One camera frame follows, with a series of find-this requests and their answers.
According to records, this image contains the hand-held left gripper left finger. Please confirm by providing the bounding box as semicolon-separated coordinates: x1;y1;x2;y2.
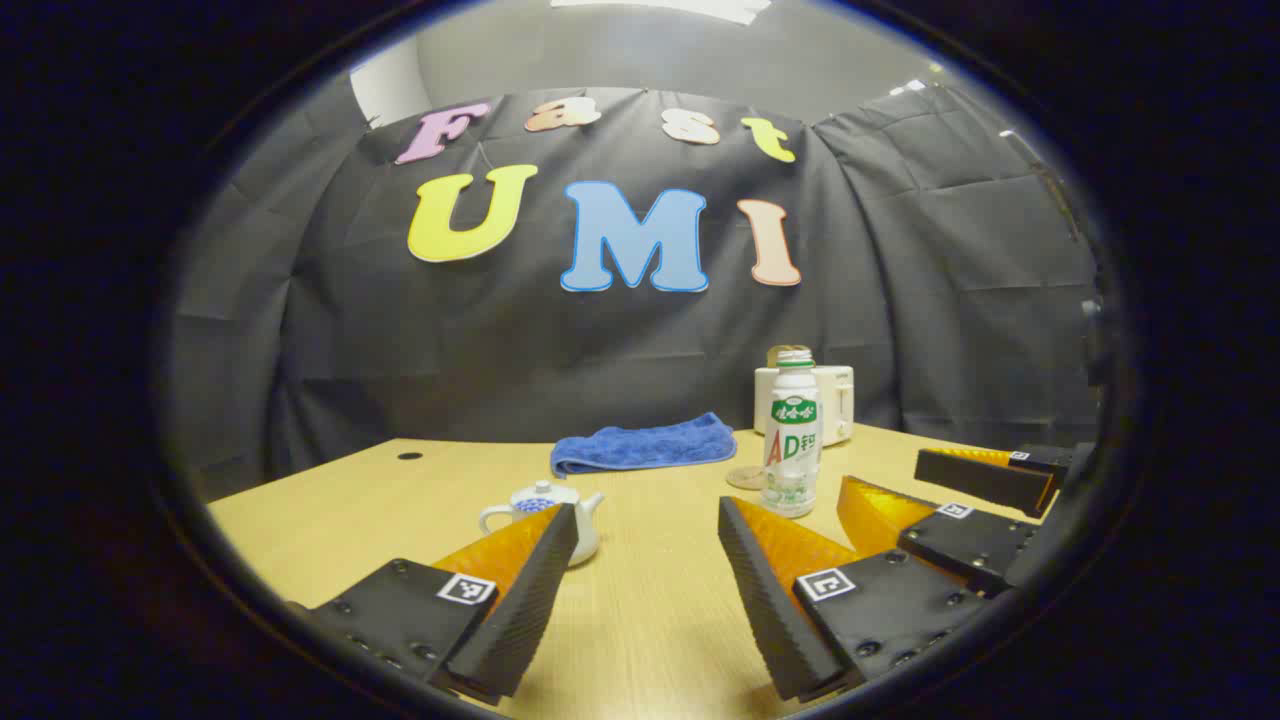
300;503;579;701

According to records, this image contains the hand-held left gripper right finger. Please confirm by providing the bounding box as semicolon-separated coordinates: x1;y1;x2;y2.
718;495;986;701

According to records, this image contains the white ceramic teacup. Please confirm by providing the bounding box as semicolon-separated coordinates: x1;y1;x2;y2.
478;482;606;568

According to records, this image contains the white blue patterned teacup lid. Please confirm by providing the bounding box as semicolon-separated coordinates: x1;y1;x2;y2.
512;480;581;514

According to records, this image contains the white green label water bottle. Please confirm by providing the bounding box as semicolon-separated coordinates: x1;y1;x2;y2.
762;350;823;519

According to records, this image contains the white toaster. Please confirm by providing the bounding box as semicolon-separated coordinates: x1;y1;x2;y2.
753;365;856;447

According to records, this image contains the blue towel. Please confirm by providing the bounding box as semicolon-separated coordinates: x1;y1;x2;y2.
550;412;738;478

